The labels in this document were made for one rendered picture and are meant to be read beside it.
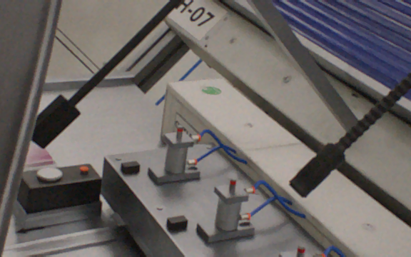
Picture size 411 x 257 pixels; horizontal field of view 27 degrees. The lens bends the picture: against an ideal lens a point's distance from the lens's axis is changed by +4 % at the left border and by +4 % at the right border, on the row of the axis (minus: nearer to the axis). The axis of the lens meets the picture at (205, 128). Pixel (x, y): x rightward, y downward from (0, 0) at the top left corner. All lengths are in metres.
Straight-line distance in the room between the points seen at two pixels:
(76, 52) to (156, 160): 1.19
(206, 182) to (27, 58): 0.65
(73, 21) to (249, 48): 1.00
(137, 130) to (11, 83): 0.87
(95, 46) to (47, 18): 1.85
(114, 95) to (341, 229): 0.50
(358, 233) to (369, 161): 0.12
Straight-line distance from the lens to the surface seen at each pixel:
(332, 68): 0.97
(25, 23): 0.23
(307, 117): 0.97
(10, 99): 0.23
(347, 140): 0.64
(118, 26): 2.10
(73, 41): 2.07
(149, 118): 1.14
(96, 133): 1.08
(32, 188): 0.87
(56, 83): 1.20
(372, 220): 0.83
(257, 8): 0.78
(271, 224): 0.82
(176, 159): 0.86
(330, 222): 0.81
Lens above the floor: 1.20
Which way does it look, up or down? 2 degrees up
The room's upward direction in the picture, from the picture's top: 45 degrees clockwise
